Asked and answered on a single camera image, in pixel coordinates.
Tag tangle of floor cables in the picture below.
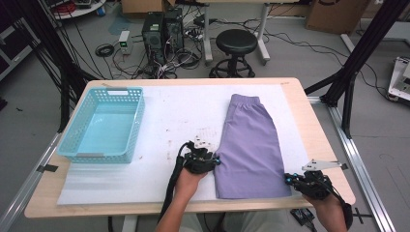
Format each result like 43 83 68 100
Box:
109 47 207 80

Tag white device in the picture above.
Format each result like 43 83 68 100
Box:
387 56 410 104

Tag person's right hand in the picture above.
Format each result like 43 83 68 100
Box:
304 191 347 231

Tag black computer tower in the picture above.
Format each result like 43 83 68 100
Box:
141 12 166 66
163 8 185 52

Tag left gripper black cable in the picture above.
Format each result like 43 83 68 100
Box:
158 141 191 224

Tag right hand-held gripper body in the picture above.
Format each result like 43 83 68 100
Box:
291 159 342 200

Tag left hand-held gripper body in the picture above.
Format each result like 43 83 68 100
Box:
183 134 217 175

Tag person's light trousers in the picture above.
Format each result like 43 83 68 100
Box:
180 211 291 232

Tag black tape cross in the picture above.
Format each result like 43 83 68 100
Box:
352 207 373 225

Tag coiled black cable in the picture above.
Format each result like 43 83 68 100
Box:
95 43 115 58

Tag large cardboard box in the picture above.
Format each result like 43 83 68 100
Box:
304 0 371 36

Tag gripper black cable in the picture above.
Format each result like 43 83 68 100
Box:
328 187 355 230
158 141 191 224

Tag white power supply box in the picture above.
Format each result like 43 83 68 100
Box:
118 30 133 55

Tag small black floor device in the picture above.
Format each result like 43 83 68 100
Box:
289 207 315 226

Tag purple shorts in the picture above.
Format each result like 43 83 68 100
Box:
213 94 293 200

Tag black round stool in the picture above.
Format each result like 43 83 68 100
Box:
208 28 259 79

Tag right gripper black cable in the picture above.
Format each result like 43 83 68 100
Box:
328 187 355 230

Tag white table frame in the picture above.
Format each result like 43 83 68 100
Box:
202 0 272 66

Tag aluminium floor rail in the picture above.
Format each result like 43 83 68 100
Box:
307 96 397 232
0 131 62 232

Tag black shelf unit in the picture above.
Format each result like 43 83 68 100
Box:
0 15 37 81

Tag person's left hand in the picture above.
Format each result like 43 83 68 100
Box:
173 167 209 208

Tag round white table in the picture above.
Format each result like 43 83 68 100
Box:
43 0 107 20

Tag light blue plastic basket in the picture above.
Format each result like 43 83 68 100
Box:
56 86 146 164

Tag small cardboard box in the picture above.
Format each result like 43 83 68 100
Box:
120 0 177 15

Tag black metal frame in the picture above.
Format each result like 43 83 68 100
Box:
304 0 410 139
6 0 98 133

